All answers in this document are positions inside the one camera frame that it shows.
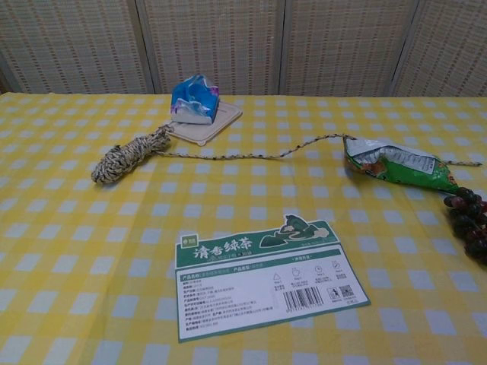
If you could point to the beige plastic container lid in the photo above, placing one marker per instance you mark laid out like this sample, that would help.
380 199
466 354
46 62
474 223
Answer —
224 114

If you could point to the dark purple grape bunch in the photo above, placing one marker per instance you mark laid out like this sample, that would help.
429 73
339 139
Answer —
468 224

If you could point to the crumpled blue tissue pack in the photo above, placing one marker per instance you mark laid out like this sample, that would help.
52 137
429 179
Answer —
190 102

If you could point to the yellow white checkered tablecloth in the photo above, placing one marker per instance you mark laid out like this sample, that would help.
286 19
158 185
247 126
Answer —
95 266

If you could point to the green tea label card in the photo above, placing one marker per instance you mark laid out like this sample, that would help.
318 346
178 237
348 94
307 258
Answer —
247 289

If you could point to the woven bamboo folding screen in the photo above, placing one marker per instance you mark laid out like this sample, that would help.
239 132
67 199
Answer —
228 45

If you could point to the green snack bag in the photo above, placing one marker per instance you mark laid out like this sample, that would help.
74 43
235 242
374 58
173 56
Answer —
403 163

